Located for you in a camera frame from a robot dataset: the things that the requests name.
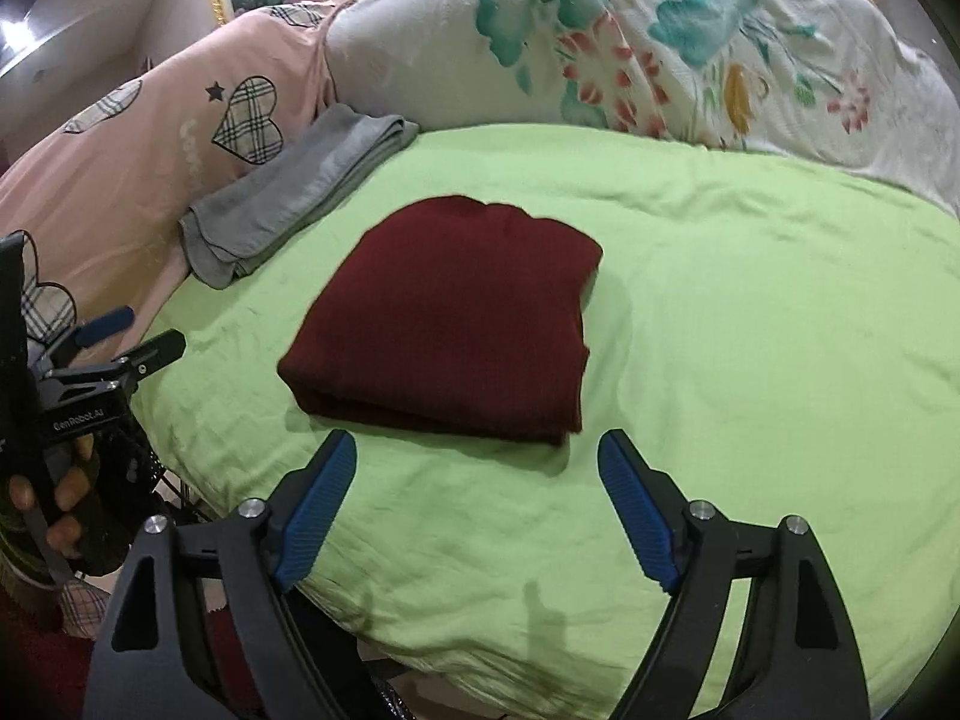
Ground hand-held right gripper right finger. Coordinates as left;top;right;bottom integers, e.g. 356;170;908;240
596;429;871;720

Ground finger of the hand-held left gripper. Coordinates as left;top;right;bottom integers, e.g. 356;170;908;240
111;328;188;385
46;305;137;362

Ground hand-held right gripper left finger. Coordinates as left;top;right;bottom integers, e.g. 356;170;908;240
81;429;376;720

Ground dark red sweater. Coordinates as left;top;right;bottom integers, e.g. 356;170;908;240
276;195;605;448

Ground person's left hand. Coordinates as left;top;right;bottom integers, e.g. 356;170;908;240
6;431;155;578

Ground pink heart-pattern pillow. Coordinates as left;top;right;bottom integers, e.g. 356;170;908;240
0;0;359;368

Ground light green bed sheet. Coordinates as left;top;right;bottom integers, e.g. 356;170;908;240
131;122;960;720

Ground grey folded cloth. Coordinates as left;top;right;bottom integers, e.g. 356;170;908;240
178;103;421;290

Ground white floral pillow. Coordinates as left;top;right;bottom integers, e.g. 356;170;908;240
322;0;960;212

